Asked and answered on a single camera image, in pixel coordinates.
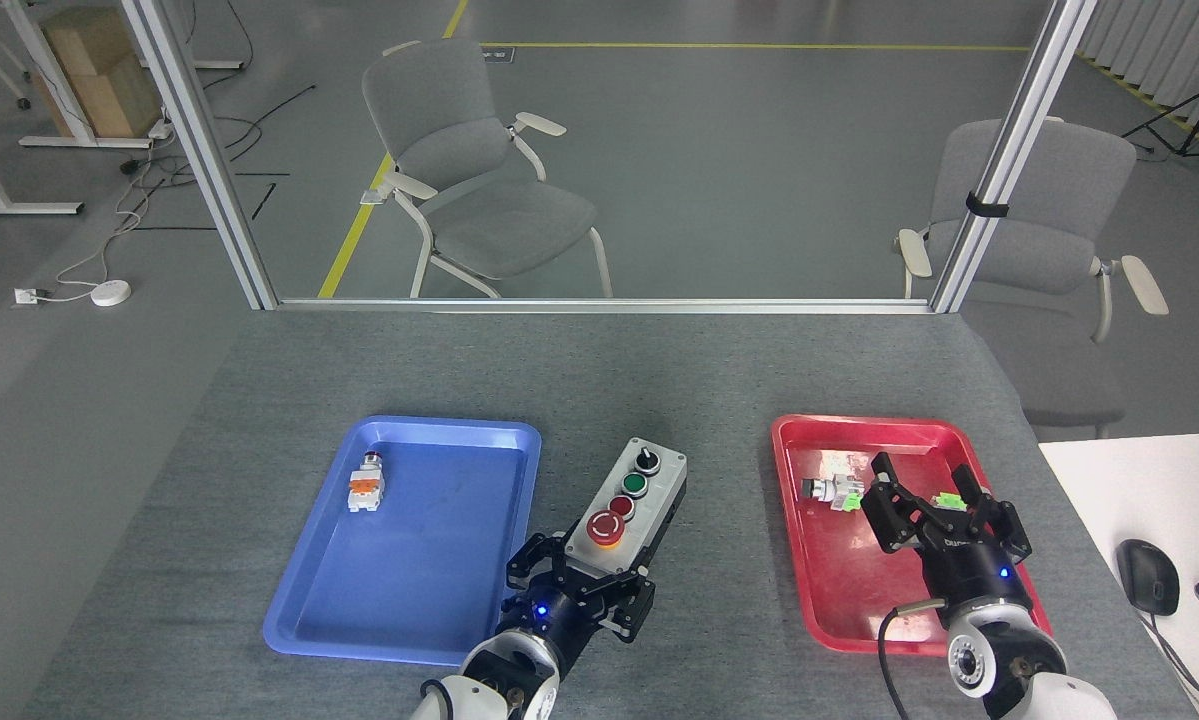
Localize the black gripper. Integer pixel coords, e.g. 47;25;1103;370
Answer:
862;452;1036;621
499;533;657;672

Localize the grey four-button control box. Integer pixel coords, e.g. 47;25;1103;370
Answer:
562;437;689;583

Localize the brown cardboard box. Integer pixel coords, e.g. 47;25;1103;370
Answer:
37;8;166;140

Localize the red plastic tray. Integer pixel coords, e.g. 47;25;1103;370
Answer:
770;414;1053;657

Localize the blue plastic tray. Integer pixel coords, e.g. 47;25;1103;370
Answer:
262;415;543;669

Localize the white side table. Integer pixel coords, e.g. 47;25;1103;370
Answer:
1037;431;1199;720

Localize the black computer mouse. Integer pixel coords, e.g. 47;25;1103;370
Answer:
1117;539;1181;617

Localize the grey fabric armchair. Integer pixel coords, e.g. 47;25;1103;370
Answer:
895;117;1170;441
361;38;615;301

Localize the white pleated curtain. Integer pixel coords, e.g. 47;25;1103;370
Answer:
1074;0;1199;163

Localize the black-headed green switch module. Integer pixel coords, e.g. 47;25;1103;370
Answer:
799;472;866;513

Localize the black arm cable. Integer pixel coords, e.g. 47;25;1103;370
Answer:
876;598;950;720

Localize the orange white push button switch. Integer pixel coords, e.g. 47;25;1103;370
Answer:
347;452;387;515

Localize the black mouse cable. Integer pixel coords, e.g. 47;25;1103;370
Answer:
1139;610;1199;720

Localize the silver aluminium cross rail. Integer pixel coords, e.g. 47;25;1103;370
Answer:
275;297;935;316

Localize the silver aluminium post with strap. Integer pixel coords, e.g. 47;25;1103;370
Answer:
929;0;1100;315

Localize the black floor cable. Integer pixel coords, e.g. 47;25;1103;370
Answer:
119;84;318;219

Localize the white floor cable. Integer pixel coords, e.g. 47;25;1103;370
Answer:
37;125;176;299

